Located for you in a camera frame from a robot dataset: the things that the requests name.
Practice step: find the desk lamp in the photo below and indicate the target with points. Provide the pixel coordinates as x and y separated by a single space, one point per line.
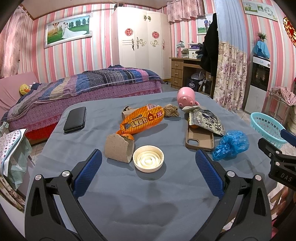
179 48

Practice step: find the striped patchwork blanket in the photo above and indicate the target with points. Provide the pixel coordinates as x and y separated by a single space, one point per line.
78 84

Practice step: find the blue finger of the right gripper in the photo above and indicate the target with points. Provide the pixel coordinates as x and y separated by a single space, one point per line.
290 138

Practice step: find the wooden desk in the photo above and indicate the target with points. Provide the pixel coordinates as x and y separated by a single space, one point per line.
183 69

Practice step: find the grey printed snack wrapper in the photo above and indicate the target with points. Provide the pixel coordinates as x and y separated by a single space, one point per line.
199 117

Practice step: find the blue cloth on refrigerator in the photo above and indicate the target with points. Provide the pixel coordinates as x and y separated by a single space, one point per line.
261 50

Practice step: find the yellow duck plush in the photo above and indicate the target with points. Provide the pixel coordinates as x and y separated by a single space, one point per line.
24 89

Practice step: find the brown phone case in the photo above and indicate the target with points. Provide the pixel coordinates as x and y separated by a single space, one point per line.
199 138

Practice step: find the black hanging coat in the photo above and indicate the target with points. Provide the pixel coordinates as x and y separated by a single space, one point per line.
210 50

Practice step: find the pink clothes on rack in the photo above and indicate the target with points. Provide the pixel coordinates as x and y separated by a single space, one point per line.
286 94

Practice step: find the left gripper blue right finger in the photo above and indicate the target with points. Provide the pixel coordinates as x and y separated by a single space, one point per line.
242 212

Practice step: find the floral curtain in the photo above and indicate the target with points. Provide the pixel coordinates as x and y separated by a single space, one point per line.
231 77

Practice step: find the turquoise plastic basket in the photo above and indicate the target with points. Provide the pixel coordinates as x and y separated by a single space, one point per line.
268 127

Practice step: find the white box on desk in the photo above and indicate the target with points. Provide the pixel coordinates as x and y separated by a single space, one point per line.
193 53

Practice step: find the pink valance curtain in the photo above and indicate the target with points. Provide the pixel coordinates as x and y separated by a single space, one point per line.
184 10

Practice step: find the brown paper ball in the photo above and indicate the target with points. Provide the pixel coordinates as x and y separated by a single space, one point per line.
171 111

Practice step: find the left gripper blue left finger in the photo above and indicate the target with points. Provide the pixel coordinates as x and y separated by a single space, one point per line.
53 211

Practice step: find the pink pig mug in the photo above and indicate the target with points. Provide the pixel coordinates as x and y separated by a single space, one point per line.
186 97

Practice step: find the grey-blue table cloth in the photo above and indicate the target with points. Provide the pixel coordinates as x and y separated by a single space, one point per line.
124 203

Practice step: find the blue plastic bag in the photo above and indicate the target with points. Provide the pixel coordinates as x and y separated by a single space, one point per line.
230 145

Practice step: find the black box under desk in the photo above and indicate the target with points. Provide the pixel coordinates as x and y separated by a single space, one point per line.
193 84

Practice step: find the orange fruit peel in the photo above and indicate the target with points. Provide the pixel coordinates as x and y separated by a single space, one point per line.
125 135

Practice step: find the framed wedding photo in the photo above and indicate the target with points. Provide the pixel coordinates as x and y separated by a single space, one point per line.
67 29

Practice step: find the polka dot bag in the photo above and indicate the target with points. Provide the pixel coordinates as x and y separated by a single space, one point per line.
15 150

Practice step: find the small potted plant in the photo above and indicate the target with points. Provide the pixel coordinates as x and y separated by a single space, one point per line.
262 36

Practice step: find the pink window curtain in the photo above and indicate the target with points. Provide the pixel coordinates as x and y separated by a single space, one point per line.
11 37

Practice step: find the bed with purple sheet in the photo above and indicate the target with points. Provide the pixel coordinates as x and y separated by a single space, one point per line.
42 118

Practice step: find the wall picture right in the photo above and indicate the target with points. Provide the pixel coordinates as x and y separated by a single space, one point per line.
259 9

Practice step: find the black phone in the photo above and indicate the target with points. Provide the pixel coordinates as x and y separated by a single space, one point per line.
75 120

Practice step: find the white wardrobe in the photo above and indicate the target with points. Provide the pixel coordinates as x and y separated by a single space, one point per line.
141 39

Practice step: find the small framed photo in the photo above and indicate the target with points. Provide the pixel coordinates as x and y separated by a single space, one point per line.
203 24

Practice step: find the cream plastic lid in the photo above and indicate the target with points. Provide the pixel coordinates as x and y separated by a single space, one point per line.
148 159

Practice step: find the orange snack bag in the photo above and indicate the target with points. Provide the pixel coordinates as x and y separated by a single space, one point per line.
142 119

